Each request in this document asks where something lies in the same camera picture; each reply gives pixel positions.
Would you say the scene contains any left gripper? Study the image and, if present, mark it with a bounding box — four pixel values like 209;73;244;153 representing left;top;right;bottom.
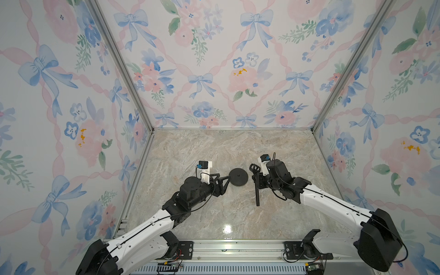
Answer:
188;172;230;209

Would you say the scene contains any black microphone stand pole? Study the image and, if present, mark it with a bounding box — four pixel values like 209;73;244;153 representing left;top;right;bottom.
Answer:
249;163;261;207

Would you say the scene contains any black round stand base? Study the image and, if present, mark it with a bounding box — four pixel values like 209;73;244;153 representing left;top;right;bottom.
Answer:
229;168;249;187

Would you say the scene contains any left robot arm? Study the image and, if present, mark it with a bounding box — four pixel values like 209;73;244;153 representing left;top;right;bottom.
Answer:
76;174;230;275

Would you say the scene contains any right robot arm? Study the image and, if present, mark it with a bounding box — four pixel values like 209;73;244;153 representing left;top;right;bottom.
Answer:
249;154;407;272

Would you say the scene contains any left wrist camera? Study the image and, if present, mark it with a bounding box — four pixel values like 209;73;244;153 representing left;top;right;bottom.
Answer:
196;160;213;184

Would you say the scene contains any aluminium mounting rail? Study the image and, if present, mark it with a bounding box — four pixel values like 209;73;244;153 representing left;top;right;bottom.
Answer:
130;239;380;275

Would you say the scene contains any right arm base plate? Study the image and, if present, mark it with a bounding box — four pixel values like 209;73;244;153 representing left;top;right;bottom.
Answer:
283;241;333;261

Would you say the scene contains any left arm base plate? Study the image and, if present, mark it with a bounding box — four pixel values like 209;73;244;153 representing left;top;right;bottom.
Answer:
163;241;194;260

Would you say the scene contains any left aluminium corner post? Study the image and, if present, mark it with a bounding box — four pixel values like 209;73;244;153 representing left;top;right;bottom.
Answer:
85;0;154;134

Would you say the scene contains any aluminium corner post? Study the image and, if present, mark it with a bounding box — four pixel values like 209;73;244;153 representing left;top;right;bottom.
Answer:
311;0;396;134
85;0;154;134

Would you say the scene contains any right aluminium corner post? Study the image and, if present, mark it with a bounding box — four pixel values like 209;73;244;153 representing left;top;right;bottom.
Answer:
311;0;396;134

